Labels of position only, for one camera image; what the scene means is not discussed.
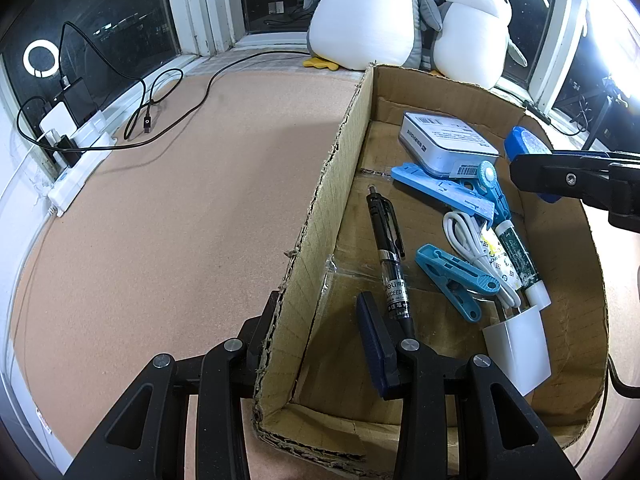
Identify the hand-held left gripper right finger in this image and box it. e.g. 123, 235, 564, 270
355, 291, 583, 480

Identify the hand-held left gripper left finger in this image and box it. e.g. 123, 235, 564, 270
64, 290, 282, 480

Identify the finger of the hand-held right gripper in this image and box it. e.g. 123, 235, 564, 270
510, 152, 640, 206

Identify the blue round-headed tool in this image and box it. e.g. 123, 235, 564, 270
470, 160, 512, 223

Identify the green and white glue stick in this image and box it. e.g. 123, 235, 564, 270
492, 220, 552, 311

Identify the cardboard box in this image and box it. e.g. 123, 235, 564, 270
252, 62, 611, 478

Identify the black retractable pen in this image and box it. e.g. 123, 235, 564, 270
367, 185, 417, 338

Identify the blue clothes peg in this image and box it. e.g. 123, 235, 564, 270
415, 244, 501, 323

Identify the white cable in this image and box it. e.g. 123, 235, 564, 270
442, 210, 523, 311

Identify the blue plastic clip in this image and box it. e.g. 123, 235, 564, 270
390, 161, 497, 222

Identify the small white box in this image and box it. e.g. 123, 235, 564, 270
398, 111, 501, 178

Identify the white USB charger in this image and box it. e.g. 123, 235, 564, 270
481, 304, 552, 397

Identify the black power strip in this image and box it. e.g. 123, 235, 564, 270
522, 101, 553, 128

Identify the small penguin plush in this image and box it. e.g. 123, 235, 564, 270
432, 0, 528, 90

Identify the white power strip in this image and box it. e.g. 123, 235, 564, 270
50, 110, 116, 218

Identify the large penguin plush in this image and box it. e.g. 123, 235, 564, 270
302, 0, 443, 72

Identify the black plug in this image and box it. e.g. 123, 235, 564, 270
50, 132, 83, 166

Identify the white power adapter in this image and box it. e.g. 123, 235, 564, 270
40, 102, 76, 136

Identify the black ring light tripod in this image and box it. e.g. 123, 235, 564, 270
592, 77, 631, 146

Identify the white ring light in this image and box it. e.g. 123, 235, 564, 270
585, 0, 640, 91

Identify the black USB cable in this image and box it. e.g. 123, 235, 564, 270
60, 21, 186, 141

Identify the long black cable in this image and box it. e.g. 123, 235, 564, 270
17, 50, 311, 153

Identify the white window frame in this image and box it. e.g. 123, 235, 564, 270
0, 0, 640, 131

